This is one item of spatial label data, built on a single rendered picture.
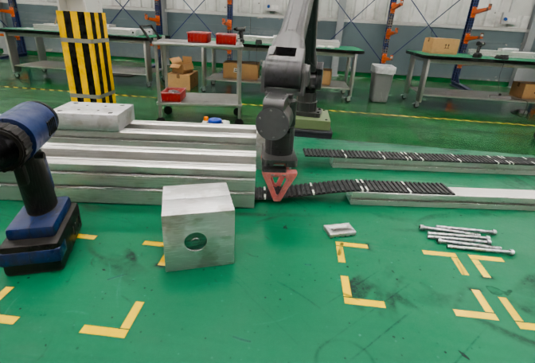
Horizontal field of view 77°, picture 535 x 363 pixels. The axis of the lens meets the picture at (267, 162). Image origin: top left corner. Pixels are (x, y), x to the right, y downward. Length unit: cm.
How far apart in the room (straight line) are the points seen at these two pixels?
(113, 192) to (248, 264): 31
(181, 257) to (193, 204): 8
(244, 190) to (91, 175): 29
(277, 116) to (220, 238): 21
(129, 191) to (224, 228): 26
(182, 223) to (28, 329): 21
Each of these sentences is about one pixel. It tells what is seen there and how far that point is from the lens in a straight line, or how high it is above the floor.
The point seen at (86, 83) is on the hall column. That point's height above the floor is 43.
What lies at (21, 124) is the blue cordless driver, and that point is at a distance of 51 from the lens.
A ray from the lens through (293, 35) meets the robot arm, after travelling 69.
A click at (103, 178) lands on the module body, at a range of 70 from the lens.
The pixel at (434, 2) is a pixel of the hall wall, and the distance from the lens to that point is 871.
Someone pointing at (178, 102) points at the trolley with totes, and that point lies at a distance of 377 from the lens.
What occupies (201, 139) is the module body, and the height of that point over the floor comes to 85.
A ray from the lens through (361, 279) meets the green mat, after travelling 55.
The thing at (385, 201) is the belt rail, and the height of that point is 79.
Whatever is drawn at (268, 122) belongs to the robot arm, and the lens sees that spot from 57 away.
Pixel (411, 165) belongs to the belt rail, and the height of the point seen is 79.
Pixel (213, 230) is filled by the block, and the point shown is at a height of 84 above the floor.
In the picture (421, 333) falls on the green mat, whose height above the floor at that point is 78.
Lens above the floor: 112
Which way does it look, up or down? 23 degrees down
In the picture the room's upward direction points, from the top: 3 degrees clockwise
